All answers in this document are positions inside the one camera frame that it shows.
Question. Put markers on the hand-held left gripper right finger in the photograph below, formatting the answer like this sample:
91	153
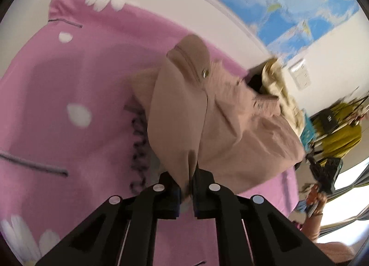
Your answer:
199	206

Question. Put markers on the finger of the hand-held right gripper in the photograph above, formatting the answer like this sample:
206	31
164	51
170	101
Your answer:
312	162

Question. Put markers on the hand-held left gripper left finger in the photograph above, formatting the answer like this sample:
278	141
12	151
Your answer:
174	205

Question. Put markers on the beige pink jacket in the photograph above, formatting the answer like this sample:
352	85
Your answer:
230	139

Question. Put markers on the person's right forearm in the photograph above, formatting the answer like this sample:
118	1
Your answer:
312	227

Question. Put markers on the person's right hand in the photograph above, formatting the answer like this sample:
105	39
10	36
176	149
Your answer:
316	201

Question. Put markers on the blue perforated plastic basket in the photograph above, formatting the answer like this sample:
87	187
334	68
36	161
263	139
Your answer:
307	134

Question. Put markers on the yellow hanging cloth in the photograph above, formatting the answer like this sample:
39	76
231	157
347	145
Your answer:
343	136

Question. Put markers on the black bag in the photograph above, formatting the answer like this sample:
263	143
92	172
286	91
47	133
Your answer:
329	120

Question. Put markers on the cream yellow garment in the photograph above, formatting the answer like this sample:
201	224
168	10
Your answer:
288	101

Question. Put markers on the black garment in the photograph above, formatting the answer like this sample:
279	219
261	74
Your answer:
255	81

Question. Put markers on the pink floral bedsheet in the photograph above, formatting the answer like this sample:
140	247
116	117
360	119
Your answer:
86	95

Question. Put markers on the white wall socket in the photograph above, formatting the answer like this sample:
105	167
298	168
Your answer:
300	74

